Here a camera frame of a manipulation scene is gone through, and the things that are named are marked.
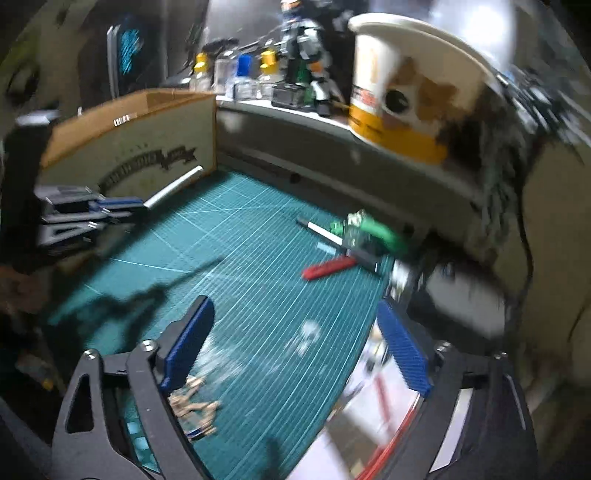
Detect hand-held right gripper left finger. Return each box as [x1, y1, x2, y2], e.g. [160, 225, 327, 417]
[51, 295, 216, 480]

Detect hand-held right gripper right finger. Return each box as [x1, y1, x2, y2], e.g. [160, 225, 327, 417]
[376, 298, 540, 480]

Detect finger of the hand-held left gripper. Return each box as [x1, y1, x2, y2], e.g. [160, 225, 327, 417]
[39, 216, 112, 256]
[44, 185, 149, 219]

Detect silver pen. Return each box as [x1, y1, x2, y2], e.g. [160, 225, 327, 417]
[143, 165, 205, 210]

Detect brown cardboard box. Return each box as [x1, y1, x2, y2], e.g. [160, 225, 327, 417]
[39, 89, 218, 204]

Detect beige model parts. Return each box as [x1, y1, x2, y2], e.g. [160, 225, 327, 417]
[168, 374, 222, 440]

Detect white red printed paper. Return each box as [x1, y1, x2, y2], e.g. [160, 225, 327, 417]
[286, 318, 462, 480]

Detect green cutting mat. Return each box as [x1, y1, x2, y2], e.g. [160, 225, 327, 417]
[44, 168, 416, 480]

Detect red utility knife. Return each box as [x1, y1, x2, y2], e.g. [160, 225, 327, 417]
[301, 256, 359, 281]

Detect dark panel with blue print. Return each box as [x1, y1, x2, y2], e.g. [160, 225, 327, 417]
[106, 14, 163, 100]

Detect black white marker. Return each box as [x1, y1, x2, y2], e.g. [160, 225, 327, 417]
[295, 217, 345, 248]

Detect yellow cap clear bottle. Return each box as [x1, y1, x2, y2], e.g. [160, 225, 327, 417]
[256, 50, 280, 97]
[190, 52, 211, 91]

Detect clear glass bottle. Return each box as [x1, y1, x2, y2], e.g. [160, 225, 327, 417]
[213, 51, 234, 96]

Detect blue cap clear bottle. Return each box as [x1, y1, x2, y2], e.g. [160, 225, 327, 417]
[232, 54, 255, 99]

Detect dark fuzzy cloth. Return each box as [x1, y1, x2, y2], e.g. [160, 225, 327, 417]
[443, 83, 555, 259]

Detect small black box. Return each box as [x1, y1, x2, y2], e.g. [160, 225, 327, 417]
[271, 83, 306, 110]

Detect grey robot model figure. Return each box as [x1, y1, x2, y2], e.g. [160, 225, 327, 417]
[277, 0, 352, 116]

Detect white orange paper cup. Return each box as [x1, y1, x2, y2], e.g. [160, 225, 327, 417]
[347, 13, 502, 166]

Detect black cable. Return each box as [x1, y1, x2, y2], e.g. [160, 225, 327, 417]
[503, 175, 537, 315]

